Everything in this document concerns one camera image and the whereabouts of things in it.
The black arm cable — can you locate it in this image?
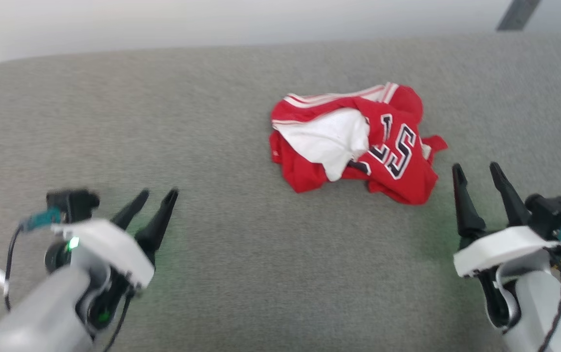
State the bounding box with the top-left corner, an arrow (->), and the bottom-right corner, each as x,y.
4,224 -> 26,312
536,248 -> 561,352

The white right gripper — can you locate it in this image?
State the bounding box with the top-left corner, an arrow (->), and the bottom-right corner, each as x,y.
452,162 -> 561,331

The grey fabric sofa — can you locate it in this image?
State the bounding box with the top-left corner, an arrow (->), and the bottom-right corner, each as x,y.
0,32 -> 561,352

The teal left camera cable connector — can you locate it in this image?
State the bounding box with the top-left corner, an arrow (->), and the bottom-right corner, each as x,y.
20,207 -> 62,232

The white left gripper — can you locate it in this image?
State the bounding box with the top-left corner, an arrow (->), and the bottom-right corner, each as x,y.
45,188 -> 179,331

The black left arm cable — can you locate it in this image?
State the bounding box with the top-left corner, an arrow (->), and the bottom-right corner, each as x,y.
4,224 -> 26,312

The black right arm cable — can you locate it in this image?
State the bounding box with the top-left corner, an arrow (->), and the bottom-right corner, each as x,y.
536,248 -> 561,352

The red and white basketball jersey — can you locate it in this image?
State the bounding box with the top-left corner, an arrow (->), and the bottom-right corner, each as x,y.
269,82 -> 448,205

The dark grey slanted strip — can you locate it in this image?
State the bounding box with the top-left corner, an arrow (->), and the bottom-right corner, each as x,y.
496,0 -> 542,32

